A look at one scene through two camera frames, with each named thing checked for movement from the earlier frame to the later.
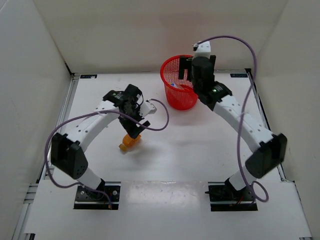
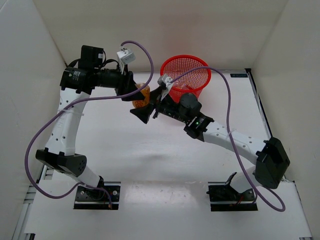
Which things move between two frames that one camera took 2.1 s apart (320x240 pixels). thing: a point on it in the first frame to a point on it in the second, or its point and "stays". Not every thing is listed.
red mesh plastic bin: x=180 y=95 stays
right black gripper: x=185 y=63 to x=153 y=95
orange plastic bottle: x=128 y=142 to x=145 y=92
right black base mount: x=223 y=197 stays
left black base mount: x=107 y=197 stays
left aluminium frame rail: x=20 y=229 stays
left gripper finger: x=132 y=128 to x=128 y=85
